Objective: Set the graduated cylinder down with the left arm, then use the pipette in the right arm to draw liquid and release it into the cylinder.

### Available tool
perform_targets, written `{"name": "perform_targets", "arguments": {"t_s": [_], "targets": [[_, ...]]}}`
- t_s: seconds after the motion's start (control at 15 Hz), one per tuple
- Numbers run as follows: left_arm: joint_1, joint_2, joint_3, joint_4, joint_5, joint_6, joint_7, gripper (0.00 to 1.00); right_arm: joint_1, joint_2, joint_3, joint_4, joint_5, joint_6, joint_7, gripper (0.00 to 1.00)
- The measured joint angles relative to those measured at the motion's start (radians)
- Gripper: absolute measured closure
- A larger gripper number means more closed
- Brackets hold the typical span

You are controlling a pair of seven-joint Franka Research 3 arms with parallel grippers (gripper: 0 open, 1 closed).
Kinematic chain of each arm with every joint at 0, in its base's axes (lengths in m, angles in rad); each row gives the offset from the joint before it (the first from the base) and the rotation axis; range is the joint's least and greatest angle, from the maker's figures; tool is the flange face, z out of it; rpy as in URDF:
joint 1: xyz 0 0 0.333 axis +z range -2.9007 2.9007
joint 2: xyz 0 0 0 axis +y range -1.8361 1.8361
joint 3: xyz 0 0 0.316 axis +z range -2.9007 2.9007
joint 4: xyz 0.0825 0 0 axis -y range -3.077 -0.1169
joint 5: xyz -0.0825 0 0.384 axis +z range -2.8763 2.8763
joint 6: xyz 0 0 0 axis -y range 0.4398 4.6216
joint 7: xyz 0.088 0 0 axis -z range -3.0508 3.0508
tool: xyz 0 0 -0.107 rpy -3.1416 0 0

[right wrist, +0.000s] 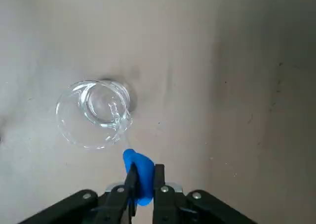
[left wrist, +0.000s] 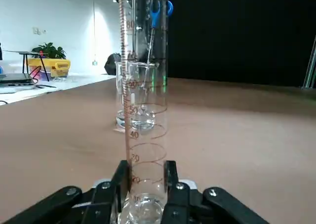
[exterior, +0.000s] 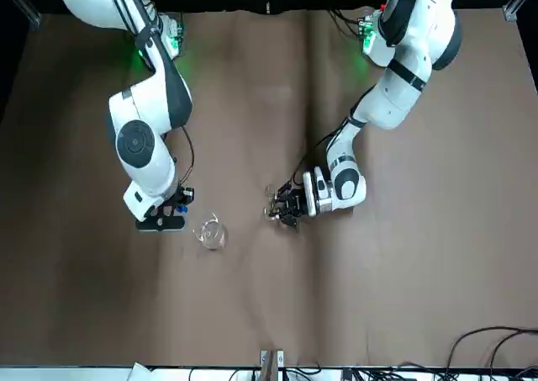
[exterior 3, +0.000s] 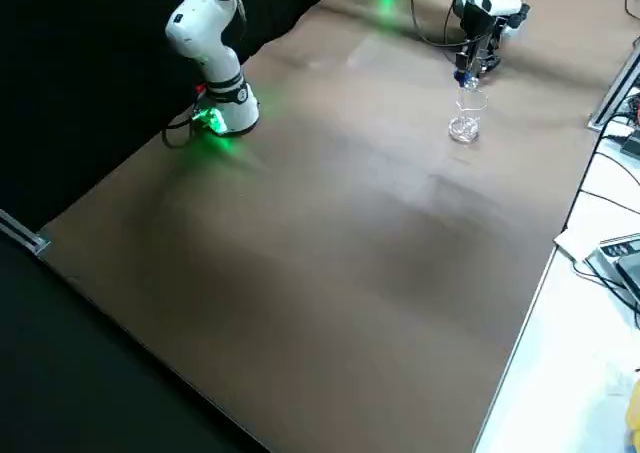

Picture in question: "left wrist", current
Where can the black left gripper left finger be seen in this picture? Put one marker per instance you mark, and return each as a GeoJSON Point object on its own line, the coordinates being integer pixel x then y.
{"type": "Point", "coordinates": [61, 204]}

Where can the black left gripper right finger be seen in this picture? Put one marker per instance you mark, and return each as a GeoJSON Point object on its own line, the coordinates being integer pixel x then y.
{"type": "Point", "coordinates": [197, 206]}

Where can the clear glass graduated cylinder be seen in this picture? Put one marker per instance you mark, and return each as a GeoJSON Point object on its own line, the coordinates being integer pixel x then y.
{"type": "Point", "coordinates": [148, 154]}

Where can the glass pipette blue bulb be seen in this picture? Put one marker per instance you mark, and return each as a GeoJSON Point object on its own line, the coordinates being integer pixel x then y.
{"type": "Point", "coordinates": [169, 9]}

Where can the clear glass beaker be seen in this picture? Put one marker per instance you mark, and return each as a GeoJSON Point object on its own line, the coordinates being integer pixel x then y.
{"type": "Point", "coordinates": [119, 120]}

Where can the grey laptop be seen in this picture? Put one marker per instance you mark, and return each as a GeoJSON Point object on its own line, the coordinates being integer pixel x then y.
{"type": "Point", "coordinates": [14, 78]}

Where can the yellow plastic box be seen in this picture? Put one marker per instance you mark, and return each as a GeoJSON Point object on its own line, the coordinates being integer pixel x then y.
{"type": "Point", "coordinates": [61, 65]}

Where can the black bag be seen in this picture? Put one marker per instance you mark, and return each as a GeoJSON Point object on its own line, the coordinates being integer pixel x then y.
{"type": "Point", "coordinates": [110, 64]}

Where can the black metal stand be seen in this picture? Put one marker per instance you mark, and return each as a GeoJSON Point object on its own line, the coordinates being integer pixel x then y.
{"type": "Point", "coordinates": [29, 53]}

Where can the green potted plant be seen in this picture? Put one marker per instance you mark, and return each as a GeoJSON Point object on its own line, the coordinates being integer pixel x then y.
{"type": "Point", "coordinates": [49, 49]}

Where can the white wall socket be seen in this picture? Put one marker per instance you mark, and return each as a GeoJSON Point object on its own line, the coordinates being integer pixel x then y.
{"type": "Point", "coordinates": [37, 31]}

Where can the aluminium frame strut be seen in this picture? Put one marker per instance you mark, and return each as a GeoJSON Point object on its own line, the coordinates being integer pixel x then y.
{"type": "Point", "coordinates": [311, 68]}

